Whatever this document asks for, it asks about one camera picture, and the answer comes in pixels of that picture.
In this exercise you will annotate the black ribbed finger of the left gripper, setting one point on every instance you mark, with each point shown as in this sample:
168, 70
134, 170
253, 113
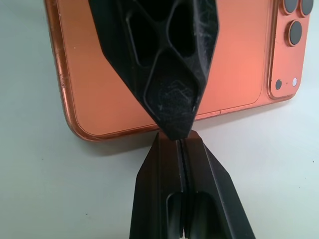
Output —
154, 49

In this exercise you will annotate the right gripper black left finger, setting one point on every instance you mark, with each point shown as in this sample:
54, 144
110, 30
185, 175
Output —
154, 189

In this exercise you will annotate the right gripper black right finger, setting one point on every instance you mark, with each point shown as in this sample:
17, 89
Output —
214, 199

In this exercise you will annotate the orange smartphone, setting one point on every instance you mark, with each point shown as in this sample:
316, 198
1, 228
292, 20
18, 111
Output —
239, 54

